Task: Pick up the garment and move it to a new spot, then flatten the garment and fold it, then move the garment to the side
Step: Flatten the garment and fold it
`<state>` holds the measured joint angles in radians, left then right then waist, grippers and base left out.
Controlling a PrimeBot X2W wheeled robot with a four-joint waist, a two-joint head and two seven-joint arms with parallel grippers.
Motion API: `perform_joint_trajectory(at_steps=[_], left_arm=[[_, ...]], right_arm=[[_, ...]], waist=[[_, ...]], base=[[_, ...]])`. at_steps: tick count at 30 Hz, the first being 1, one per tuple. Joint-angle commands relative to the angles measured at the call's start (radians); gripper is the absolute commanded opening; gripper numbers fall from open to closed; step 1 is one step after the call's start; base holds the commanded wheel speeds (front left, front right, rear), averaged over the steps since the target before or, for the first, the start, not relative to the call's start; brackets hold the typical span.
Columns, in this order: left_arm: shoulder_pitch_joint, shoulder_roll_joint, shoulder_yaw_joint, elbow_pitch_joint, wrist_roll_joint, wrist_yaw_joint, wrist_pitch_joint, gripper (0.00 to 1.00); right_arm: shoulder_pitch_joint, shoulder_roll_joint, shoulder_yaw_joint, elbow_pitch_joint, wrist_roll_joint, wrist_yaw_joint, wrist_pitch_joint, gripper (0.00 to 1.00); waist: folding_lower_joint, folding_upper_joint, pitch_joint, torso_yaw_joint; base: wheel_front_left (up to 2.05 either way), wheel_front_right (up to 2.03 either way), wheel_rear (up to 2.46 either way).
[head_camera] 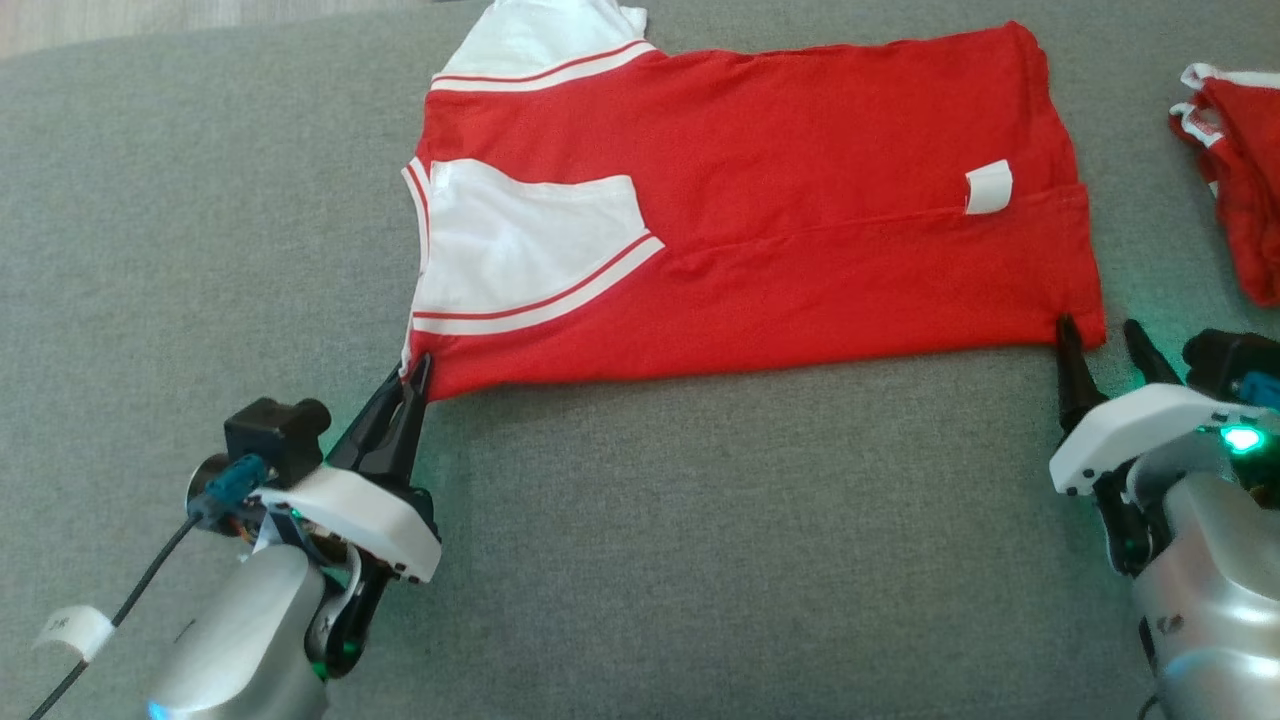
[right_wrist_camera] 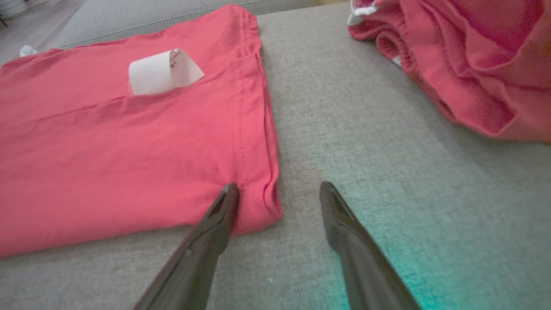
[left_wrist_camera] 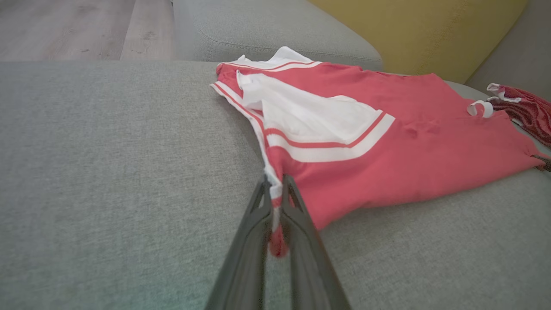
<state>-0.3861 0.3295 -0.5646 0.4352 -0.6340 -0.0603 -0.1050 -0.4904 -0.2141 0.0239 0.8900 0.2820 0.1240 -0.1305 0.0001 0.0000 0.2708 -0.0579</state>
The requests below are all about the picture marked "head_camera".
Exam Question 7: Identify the red white-trimmed shorts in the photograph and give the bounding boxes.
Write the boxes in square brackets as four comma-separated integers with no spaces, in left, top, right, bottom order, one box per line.
[1168,63,1280,308]

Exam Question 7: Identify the red white basketball jersey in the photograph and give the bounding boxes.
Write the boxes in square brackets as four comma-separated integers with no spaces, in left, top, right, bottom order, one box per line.
[400,0,1107,403]

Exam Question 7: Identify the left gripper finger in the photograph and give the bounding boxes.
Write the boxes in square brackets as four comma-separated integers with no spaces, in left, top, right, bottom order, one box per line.
[375,352,434,492]
[325,378,413,478]

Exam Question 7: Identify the grey fabric sofa seat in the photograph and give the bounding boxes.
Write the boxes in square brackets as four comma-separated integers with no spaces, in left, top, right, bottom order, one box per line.
[0,0,1280,720]

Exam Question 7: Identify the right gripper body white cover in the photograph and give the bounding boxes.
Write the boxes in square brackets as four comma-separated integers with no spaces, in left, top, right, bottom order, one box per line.
[1050,383,1267,577]

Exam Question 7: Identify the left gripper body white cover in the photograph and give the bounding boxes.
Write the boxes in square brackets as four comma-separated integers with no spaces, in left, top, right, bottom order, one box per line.
[185,455,443,585]

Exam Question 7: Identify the white cable label tag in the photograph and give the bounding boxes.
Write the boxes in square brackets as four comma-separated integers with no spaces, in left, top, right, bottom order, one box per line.
[33,605,117,663]

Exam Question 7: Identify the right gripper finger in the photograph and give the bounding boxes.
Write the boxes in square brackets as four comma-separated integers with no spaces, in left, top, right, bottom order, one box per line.
[1122,319,1182,387]
[1055,314,1110,437]

